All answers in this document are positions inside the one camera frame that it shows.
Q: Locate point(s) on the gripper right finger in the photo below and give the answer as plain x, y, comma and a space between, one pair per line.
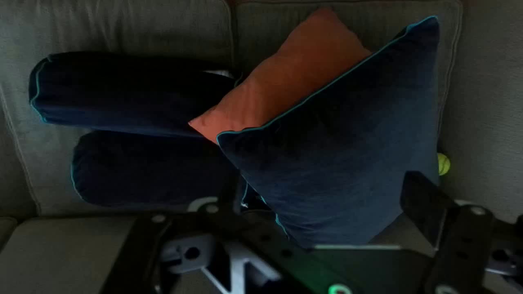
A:
463, 241

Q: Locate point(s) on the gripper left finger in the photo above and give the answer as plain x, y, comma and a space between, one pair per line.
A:
141, 241

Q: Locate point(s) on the dark blue bolster pillow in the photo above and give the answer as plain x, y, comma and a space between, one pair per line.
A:
122, 90
147, 167

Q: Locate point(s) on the square dark blue pillow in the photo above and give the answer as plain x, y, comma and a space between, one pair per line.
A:
335, 163

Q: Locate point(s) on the orange pillow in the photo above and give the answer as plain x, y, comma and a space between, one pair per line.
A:
286, 77

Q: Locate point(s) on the yellow-green tennis ball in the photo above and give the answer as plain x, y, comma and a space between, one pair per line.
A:
443, 164

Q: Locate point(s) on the grey fabric sofa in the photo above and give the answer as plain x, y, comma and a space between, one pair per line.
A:
122, 24

